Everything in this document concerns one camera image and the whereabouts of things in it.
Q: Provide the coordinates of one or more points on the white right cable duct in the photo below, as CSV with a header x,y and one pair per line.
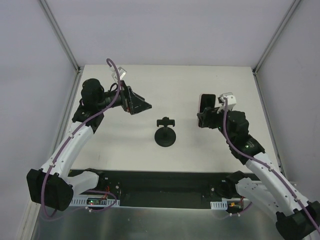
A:
x,y
219,205

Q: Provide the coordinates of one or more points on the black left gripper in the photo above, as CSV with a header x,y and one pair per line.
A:
x,y
127,100

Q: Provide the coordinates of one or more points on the aluminium table rail right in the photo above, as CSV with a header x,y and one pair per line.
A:
x,y
290,120

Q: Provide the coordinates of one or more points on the black phone stand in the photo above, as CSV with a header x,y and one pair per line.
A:
x,y
165,136

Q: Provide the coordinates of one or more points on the white left cable duct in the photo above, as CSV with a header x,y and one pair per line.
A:
x,y
93,202

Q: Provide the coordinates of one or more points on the phone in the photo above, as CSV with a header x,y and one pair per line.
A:
x,y
206,100

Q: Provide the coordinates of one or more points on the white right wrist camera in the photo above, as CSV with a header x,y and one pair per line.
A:
x,y
227,101

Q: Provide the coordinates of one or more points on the aluminium frame post right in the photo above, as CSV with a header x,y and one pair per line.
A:
x,y
276,35

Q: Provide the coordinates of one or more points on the aluminium frame post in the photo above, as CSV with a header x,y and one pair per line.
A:
x,y
276,35
59,34

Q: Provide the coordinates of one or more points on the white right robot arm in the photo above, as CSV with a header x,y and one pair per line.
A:
x,y
295,216

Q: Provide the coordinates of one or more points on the aluminium frame post left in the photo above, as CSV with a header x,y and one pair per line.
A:
x,y
59,34

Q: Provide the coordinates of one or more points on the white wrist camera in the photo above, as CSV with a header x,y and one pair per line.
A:
x,y
227,101
121,72

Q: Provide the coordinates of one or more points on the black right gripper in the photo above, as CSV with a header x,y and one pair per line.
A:
x,y
208,119

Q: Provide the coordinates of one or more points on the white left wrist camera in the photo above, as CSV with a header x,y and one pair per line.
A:
x,y
121,72

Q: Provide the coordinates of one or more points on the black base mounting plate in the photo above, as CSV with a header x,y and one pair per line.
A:
x,y
178,190

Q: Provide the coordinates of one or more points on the white cable duct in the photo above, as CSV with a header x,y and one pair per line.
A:
x,y
93,202
219,205

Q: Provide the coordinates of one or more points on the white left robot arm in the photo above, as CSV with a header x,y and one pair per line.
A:
x,y
51,185

